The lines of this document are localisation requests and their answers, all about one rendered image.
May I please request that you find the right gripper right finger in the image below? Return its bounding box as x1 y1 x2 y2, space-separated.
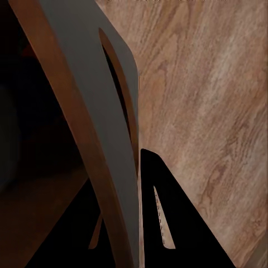
141 149 236 268

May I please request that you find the trash can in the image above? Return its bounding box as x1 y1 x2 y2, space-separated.
0 0 140 268

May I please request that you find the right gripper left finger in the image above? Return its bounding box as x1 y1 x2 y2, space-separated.
26 179 116 268

